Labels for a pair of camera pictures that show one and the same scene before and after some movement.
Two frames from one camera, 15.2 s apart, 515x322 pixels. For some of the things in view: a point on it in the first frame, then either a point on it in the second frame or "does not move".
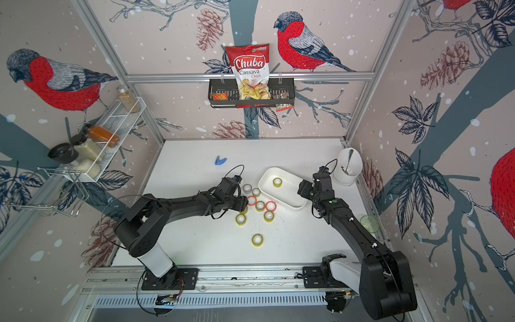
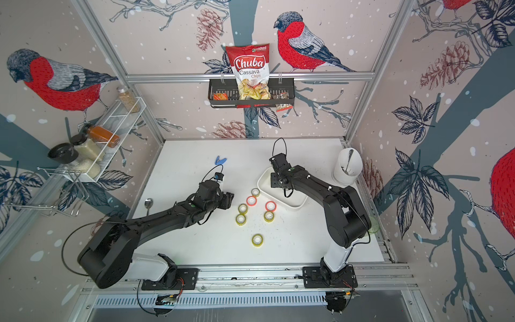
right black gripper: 304,188 to 273,182
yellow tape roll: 269,217 does not move
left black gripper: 243,202 to 227,199
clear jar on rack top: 128,98 does not move
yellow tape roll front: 257,240 does not move
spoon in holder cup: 349,158 does not move
